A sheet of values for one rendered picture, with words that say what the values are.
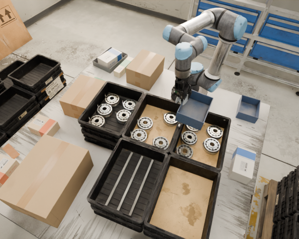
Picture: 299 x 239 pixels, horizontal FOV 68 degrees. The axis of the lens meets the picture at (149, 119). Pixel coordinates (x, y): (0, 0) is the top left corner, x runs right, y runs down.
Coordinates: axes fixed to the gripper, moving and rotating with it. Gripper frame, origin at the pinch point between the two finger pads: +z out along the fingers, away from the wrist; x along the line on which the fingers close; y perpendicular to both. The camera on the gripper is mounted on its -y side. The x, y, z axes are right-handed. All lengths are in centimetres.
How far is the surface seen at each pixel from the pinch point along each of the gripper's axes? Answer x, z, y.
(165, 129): -10.9, 28.4, 1.5
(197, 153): 14.1, 32.0, 7.6
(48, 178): -48, 16, 66
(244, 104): 29, 47, -64
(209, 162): 22.6, 33.2, 9.8
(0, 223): -117, 97, 98
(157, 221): 10, 32, 55
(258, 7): 9, 22, -193
